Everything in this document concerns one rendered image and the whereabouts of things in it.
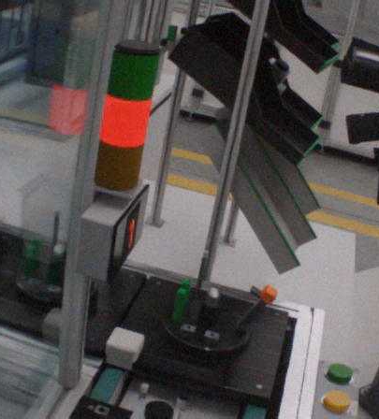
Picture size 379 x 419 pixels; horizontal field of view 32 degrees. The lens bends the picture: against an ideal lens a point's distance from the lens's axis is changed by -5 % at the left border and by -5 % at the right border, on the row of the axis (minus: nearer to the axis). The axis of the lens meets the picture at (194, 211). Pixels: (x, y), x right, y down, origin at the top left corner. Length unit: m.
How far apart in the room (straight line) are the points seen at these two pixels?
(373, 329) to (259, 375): 0.45
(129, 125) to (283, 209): 0.64
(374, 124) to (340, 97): 4.04
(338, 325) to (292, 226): 0.22
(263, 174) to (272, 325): 0.32
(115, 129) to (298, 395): 0.49
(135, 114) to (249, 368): 0.44
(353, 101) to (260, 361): 4.04
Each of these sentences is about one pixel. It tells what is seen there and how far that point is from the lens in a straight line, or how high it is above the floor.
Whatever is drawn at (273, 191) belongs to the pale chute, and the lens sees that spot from 1.29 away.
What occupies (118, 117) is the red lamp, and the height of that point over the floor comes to 1.34.
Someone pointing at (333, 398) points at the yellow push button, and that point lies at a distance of 0.98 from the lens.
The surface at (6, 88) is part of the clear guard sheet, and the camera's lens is 0.50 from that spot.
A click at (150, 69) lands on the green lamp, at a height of 1.40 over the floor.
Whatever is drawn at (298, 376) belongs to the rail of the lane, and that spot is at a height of 0.96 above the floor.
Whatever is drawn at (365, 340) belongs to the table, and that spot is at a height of 0.86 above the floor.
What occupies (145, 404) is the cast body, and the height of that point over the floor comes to 1.09.
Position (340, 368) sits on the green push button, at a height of 0.97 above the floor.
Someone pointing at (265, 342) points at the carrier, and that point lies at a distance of 1.06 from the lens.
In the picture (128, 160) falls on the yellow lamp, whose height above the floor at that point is 1.30.
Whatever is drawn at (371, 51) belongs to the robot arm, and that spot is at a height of 1.43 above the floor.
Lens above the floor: 1.57
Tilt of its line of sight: 25 degrees down
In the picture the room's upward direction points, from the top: 11 degrees clockwise
